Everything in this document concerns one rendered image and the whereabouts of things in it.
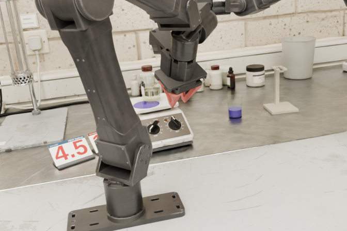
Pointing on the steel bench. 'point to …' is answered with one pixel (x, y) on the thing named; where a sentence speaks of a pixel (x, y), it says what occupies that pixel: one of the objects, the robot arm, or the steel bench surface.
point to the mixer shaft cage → (17, 77)
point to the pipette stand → (279, 106)
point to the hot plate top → (154, 106)
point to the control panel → (164, 131)
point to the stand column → (28, 66)
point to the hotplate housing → (170, 138)
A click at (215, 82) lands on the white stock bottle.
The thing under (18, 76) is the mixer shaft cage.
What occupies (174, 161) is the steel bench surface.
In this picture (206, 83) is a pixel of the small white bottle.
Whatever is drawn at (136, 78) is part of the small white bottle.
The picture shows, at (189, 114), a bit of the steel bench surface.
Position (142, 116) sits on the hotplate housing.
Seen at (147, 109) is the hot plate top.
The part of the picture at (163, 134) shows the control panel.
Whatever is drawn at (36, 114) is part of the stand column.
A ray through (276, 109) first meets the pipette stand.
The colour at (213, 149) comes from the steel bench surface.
